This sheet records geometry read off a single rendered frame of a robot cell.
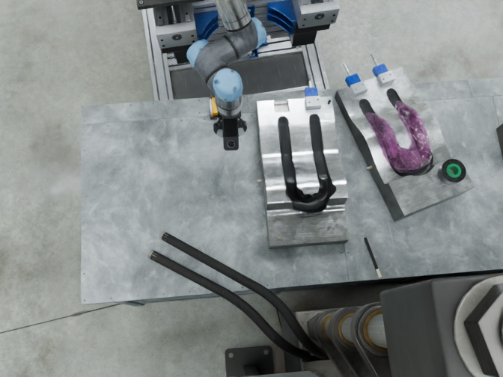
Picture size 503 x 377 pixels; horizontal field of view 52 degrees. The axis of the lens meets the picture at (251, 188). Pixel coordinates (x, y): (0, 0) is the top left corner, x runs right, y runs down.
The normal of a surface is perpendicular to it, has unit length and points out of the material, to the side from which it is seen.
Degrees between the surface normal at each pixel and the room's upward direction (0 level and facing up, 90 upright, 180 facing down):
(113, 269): 0
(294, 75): 0
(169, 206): 0
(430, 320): 90
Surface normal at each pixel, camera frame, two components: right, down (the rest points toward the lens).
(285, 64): 0.02, -0.25
